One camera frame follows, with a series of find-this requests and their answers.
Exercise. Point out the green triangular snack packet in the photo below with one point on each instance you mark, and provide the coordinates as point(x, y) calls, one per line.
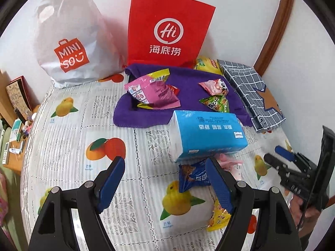
point(214, 103)

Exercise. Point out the teal white small box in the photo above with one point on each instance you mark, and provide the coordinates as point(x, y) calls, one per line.
point(17, 128)

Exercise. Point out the wooden nightstand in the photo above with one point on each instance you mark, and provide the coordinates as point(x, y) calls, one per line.
point(15, 162)

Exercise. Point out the red paper bag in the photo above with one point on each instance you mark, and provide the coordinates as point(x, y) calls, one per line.
point(170, 18)

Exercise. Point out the person's right hand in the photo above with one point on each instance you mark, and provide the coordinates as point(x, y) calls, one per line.
point(314, 215)

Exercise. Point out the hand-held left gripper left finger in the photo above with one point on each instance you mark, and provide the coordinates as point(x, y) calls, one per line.
point(111, 185)

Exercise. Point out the yellow triangular snack packet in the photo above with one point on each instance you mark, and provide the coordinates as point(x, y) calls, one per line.
point(218, 219)

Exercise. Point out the grey checked fabric box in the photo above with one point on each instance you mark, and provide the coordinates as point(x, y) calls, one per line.
point(243, 83)

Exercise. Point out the fruit print tablecloth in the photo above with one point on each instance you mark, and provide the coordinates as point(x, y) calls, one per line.
point(65, 149)

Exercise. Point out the small white jar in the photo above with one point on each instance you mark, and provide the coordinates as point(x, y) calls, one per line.
point(34, 115)

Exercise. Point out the large yellow snack bag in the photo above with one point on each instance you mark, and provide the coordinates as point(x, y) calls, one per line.
point(206, 65)

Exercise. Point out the blue snack packet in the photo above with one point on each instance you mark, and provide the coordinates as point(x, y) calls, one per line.
point(192, 175)

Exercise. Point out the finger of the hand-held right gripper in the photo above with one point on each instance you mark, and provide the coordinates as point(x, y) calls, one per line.
point(273, 160)
point(284, 152)

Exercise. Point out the patterned picture frame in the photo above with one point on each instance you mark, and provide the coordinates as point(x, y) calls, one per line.
point(18, 96)

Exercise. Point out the wooden door frame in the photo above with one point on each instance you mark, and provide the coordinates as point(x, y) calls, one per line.
point(277, 31)

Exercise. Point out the purple cloth tray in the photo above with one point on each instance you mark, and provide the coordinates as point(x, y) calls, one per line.
point(188, 99)

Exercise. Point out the light pink wrapper packet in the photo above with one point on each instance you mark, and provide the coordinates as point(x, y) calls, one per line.
point(227, 160)

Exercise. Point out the yellow edged snack packet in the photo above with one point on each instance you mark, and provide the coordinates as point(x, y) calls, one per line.
point(157, 75)

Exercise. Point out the blue tissue pack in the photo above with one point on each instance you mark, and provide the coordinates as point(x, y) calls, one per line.
point(206, 133)

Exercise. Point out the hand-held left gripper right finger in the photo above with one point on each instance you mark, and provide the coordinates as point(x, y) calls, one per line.
point(219, 185)

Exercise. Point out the red snack packet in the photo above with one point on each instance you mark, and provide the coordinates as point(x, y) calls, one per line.
point(174, 90)

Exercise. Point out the wooden headboard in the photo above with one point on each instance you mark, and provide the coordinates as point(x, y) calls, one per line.
point(4, 96)

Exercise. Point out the pink panda snack packet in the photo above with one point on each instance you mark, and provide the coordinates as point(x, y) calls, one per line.
point(212, 85)

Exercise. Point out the pink blanket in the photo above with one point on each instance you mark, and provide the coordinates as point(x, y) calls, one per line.
point(2, 201)

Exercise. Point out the white plastic shopping bag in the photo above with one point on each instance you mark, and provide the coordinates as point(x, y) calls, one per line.
point(78, 26)

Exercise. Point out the white remote control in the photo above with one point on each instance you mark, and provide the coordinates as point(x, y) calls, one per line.
point(5, 153)

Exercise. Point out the light green bedsheet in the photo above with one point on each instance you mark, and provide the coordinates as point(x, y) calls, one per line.
point(13, 193)

